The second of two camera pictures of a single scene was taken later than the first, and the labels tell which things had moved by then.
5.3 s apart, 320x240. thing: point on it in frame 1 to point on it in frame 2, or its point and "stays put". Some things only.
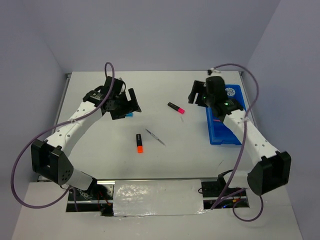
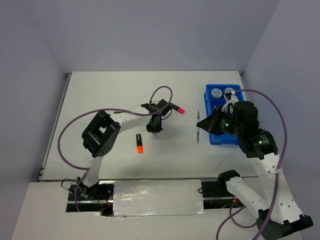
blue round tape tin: [230, 91] stays put
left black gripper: [130, 106] to [156, 130]
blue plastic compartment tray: [219, 133] stays put
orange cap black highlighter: [140, 147] stays put
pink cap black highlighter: [178, 109] stays put
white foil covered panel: [153, 198] stays put
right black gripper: [197, 88] to [210, 123]
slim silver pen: [155, 137] to [198, 128]
